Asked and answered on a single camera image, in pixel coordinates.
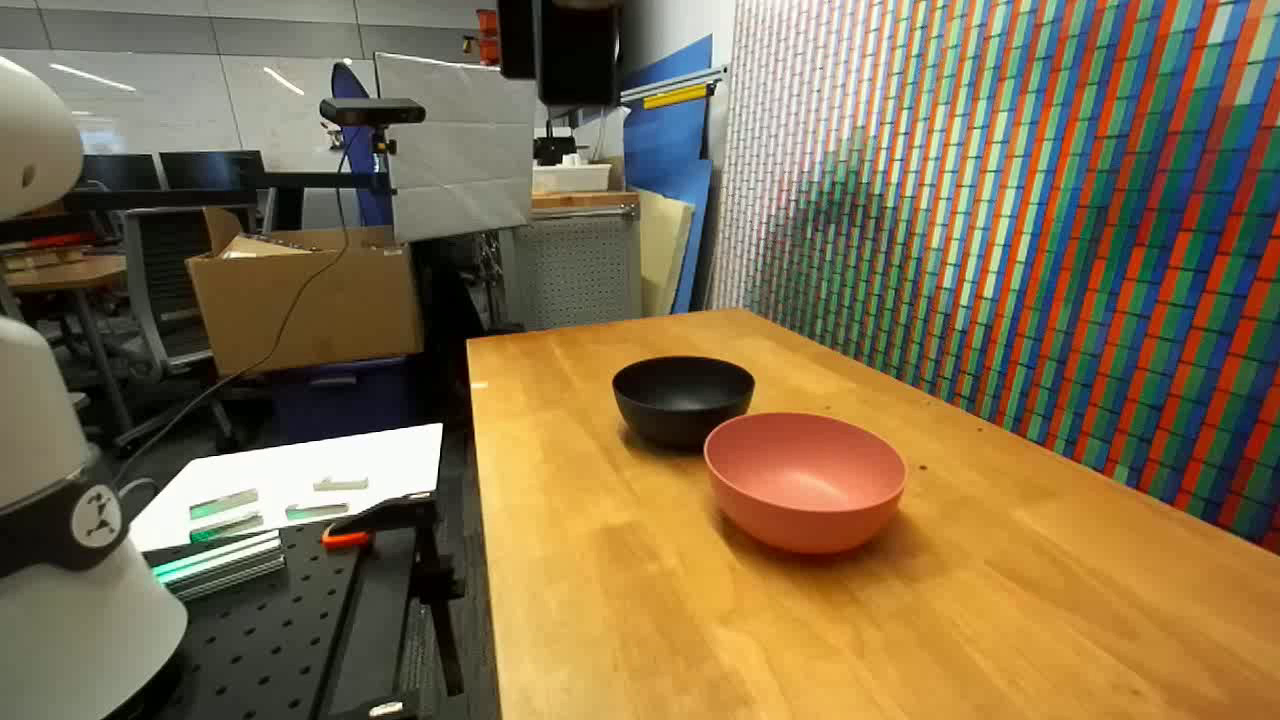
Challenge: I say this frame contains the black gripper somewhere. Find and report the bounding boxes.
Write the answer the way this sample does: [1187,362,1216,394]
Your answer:
[534,0,631,113]

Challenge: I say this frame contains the black bowl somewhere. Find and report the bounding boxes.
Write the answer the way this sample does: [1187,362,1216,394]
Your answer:
[606,352,759,455]

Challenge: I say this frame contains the white box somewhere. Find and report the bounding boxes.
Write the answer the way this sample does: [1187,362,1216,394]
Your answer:
[529,156,618,199]

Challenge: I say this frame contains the blue board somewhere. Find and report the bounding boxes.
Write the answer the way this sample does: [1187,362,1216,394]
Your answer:
[618,32,724,322]

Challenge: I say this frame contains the grey cabinet with wooden top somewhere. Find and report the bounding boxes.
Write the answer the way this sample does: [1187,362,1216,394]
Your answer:
[505,188,645,331]

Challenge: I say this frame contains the beige board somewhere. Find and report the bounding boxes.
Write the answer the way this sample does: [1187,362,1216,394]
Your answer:
[637,188,699,322]

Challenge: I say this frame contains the cardboard box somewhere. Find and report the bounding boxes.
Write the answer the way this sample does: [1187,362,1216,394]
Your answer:
[184,230,428,381]

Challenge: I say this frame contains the wide black monitor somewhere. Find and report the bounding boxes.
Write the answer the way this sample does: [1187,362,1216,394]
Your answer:
[155,148,270,196]

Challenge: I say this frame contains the blue bin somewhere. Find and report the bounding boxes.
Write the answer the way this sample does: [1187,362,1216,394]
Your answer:
[268,356,420,439]

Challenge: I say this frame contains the grey office chair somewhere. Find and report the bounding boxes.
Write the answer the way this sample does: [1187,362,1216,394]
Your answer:
[114,206,221,381]

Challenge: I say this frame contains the small black monitor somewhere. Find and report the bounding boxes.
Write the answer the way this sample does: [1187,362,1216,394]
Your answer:
[74,153,163,196]

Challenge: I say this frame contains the white paper sheet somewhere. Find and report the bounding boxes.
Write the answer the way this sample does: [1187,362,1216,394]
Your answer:
[127,422,448,556]

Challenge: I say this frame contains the pink bowl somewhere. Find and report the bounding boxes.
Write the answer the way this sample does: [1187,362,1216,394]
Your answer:
[699,407,910,559]

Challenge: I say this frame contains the black tripod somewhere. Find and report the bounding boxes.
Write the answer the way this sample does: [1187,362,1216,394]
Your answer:
[354,495,472,704]

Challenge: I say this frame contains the round wooden table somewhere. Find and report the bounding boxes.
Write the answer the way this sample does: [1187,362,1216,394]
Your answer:
[0,247,131,431]

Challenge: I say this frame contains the green and white tubes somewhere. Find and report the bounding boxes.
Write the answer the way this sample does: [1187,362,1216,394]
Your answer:
[148,529,288,605]

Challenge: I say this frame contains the black perforated breadboard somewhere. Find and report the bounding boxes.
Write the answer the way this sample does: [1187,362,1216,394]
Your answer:
[139,526,370,720]

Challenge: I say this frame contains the black camera on stand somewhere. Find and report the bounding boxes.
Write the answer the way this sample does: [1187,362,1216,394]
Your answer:
[315,95,431,233]

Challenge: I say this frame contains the thin black camera cable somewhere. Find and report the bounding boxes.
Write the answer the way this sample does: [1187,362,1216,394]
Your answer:
[107,125,361,474]

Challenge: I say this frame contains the red-handled tool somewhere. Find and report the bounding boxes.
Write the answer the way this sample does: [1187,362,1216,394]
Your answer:
[315,522,378,556]

